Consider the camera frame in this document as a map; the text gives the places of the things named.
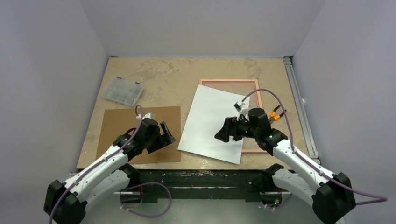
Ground sunset photo print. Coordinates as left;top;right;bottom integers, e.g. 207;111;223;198
178;85;244;164

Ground pink wooden picture frame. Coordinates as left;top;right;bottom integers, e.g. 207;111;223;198
199;79;266;154

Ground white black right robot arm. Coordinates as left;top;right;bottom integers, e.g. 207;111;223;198
214;108;357;224

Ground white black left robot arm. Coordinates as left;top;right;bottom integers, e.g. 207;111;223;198
43;116;176;224

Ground yellow black pliers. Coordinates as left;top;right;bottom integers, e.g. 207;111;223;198
269;105;285;124

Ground brown cardboard backing board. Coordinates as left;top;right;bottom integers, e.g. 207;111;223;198
96;106;181;164

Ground clear plastic organizer box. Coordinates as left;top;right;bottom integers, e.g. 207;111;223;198
101;77;144;106

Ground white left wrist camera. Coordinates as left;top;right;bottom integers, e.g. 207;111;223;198
141;112;155;120

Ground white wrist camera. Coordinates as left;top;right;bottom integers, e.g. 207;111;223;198
141;112;155;120
233;100;249;119

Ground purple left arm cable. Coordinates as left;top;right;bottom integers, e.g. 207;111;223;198
49;105;172;224

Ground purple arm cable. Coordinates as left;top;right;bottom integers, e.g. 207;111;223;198
241;89;388;211
49;105;172;224

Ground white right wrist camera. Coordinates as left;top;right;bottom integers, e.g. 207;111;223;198
233;100;249;119

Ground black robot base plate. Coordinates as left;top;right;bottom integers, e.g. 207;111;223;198
119;169;290;207

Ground aluminium rail frame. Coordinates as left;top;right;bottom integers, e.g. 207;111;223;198
57;56;346;224

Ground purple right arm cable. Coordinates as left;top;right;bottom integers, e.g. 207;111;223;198
241;89;388;211

